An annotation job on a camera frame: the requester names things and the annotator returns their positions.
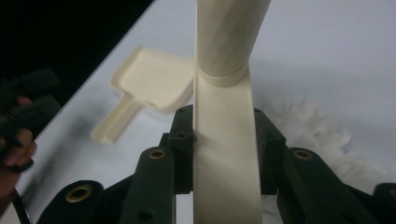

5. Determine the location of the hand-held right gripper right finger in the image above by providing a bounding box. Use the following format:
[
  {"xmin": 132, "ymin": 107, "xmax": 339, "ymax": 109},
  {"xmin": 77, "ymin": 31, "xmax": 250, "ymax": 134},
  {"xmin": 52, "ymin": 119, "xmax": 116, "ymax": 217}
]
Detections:
[{"xmin": 253, "ymin": 106, "xmax": 379, "ymax": 224}]

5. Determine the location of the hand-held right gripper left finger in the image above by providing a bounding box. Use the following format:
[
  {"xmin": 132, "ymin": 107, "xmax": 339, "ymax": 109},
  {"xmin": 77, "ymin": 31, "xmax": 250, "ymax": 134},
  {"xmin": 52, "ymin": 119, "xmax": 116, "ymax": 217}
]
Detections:
[{"xmin": 118, "ymin": 105, "xmax": 196, "ymax": 224}]

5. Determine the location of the pile of white paper scraps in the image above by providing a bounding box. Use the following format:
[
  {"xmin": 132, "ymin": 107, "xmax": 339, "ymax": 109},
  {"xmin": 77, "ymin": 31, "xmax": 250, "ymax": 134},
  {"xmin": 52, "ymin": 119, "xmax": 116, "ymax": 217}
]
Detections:
[{"xmin": 261, "ymin": 94, "xmax": 389, "ymax": 195}]

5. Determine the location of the cream hand brush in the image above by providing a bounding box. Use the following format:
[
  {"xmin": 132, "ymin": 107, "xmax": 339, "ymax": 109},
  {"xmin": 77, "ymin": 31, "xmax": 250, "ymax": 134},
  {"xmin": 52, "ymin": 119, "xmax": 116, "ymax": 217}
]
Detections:
[{"xmin": 192, "ymin": 0, "xmax": 273, "ymax": 224}]

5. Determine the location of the cream plastic dustpan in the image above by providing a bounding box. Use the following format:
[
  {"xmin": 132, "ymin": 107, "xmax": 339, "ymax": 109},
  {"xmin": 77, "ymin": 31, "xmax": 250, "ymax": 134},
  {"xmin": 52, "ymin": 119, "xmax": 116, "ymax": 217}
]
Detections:
[{"xmin": 91, "ymin": 46, "xmax": 195, "ymax": 145}]

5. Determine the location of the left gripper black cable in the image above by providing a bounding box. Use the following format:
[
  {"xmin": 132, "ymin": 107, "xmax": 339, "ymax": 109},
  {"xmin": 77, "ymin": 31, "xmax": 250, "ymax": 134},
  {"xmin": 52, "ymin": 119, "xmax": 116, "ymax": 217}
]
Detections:
[{"xmin": 10, "ymin": 189, "xmax": 32, "ymax": 224}]

